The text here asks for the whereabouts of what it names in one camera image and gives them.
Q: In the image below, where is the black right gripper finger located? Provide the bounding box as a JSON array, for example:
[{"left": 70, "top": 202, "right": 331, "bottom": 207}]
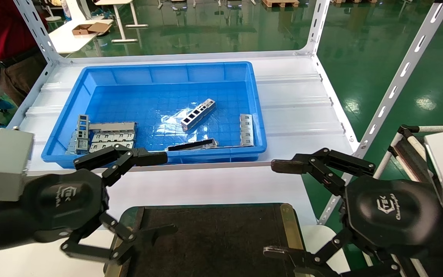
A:
[
  {"left": 271, "top": 148, "right": 376, "bottom": 197},
  {"left": 263, "top": 227, "right": 401, "bottom": 277}
]

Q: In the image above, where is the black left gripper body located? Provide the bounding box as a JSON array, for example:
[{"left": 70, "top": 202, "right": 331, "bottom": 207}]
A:
[{"left": 23, "top": 169, "right": 110, "bottom": 243}]

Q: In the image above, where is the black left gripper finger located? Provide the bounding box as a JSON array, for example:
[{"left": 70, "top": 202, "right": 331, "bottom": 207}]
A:
[
  {"left": 60, "top": 213, "right": 178, "bottom": 266},
  {"left": 73, "top": 144, "right": 168, "bottom": 188}
]

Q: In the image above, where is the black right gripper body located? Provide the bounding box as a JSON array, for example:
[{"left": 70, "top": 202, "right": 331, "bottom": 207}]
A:
[{"left": 344, "top": 176, "right": 443, "bottom": 257}]

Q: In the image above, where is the dark flat metal part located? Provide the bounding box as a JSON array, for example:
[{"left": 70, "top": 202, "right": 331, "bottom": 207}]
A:
[{"left": 166, "top": 138, "right": 219, "bottom": 151}]

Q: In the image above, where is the slim silver metal cage part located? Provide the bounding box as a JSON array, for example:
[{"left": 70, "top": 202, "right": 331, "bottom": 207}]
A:
[{"left": 239, "top": 114, "right": 254, "bottom": 147}]

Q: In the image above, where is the black container with brass strips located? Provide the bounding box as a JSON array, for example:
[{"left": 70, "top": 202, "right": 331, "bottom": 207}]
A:
[{"left": 103, "top": 203, "right": 307, "bottom": 277}]

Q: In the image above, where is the large silver multi-port cage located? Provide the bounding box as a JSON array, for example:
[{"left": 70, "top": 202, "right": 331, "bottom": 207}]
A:
[{"left": 88, "top": 122, "right": 138, "bottom": 153}]

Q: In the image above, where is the black padded bar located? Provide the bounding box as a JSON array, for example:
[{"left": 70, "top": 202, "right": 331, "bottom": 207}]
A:
[{"left": 388, "top": 127, "right": 434, "bottom": 182}]

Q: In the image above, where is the white metal shelf rack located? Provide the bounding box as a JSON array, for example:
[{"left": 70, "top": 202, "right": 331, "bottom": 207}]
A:
[{"left": 0, "top": 0, "right": 443, "bottom": 226}]

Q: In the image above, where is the blue plastic tray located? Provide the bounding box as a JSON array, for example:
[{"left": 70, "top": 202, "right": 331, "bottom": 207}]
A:
[{"left": 41, "top": 62, "right": 268, "bottom": 169}]

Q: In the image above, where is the white background table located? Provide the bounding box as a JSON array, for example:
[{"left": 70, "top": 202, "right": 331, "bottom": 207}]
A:
[{"left": 48, "top": 19, "right": 114, "bottom": 55}]

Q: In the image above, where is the open cardboard box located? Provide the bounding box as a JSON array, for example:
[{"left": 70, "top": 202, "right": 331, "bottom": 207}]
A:
[{"left": 72, "top": 22, "right": 111, "bottom": 36}]

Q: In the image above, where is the wooden pallet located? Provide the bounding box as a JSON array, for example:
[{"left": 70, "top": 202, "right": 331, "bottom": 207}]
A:
[{"left": 262, "top": 0, "right": 300, "bottom": 8}]

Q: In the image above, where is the person in red shirt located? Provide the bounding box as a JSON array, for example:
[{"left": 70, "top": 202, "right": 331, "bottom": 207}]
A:
[{"left": 0, "top": 0, "right": 50, "bottom": 110}]

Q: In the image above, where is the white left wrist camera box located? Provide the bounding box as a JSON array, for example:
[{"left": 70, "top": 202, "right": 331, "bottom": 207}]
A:
[{"left": 0, "top": 128, "right": 35, "bottom": 203}]

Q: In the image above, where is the white tube cart frame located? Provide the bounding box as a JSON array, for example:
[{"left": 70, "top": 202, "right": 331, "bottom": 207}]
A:
[{"left": 373, "top": 124, "right": 443, "bottom": 183}]

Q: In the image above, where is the white desk frame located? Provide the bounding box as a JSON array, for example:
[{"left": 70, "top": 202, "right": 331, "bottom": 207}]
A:
[{"left": 95, "top": 0, "right": 149, "bottom": 43}]

